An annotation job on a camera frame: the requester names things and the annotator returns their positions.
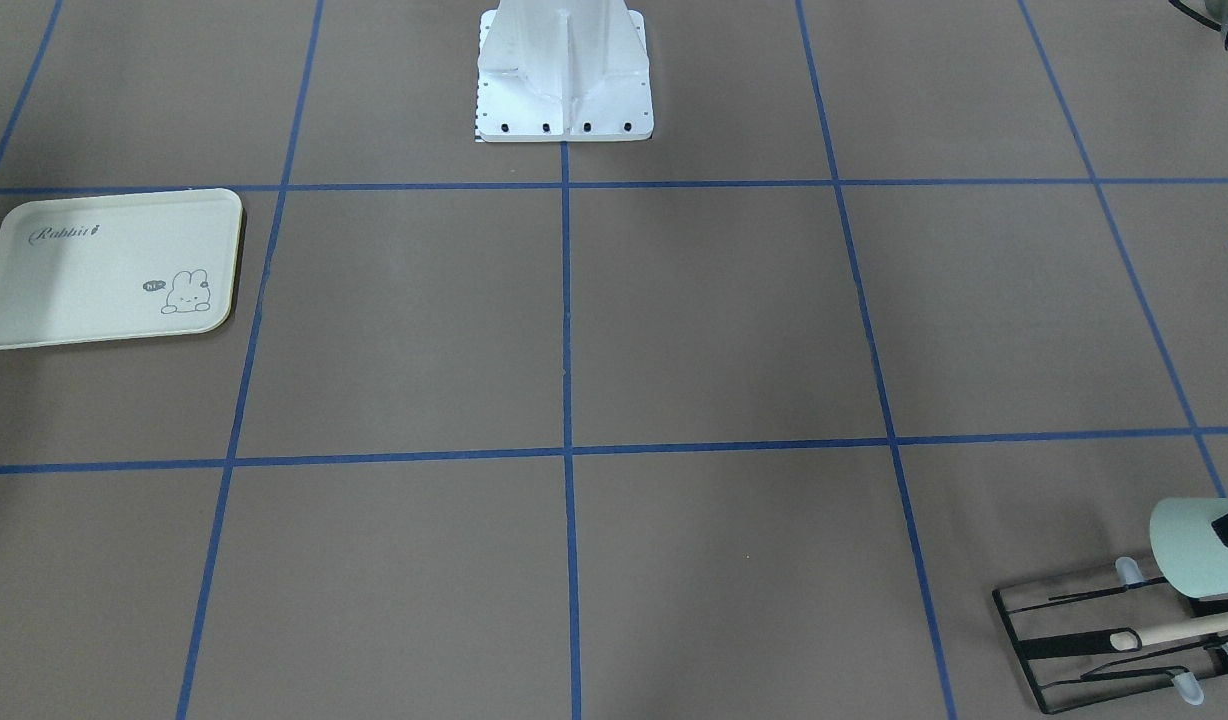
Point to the wooden rack handle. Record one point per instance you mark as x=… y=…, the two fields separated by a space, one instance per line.
x=1135 y=639

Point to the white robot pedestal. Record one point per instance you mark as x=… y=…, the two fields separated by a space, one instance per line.
x=563 y=71

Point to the pale green cup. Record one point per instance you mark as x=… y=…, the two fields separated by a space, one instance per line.
x=1188 y=550

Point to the cream rabbit tray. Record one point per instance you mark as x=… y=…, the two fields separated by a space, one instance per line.
x=118 y=267

